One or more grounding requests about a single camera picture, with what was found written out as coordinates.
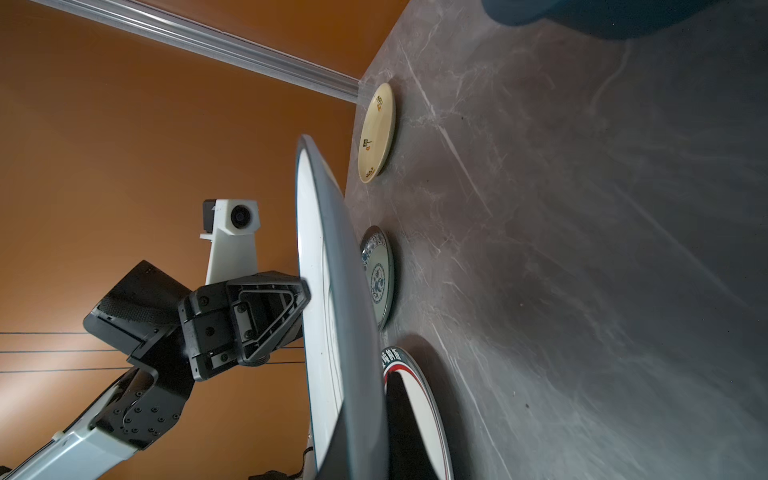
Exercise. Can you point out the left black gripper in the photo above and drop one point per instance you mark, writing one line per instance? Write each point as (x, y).
(232, 323)

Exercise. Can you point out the white plate black emblem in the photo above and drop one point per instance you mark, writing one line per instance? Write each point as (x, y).
(344, 373)

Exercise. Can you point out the cream yellow floral plate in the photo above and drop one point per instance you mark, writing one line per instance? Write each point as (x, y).
(377, 133)

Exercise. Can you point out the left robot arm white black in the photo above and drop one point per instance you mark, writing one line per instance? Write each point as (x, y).
(79, 451)

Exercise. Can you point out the teal plastic bin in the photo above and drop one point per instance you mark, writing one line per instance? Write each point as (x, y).
(604, 19)

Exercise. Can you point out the green patterned small plate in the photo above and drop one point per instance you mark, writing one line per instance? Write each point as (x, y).
(379, 266)

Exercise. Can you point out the white plate dark green rim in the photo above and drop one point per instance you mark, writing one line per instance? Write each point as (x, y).
(417, 439)

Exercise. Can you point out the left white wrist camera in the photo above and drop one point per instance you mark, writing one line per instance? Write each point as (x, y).
(230, 226)

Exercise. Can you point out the left aluminium corner post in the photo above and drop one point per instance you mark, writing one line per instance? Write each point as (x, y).
(159, 25)

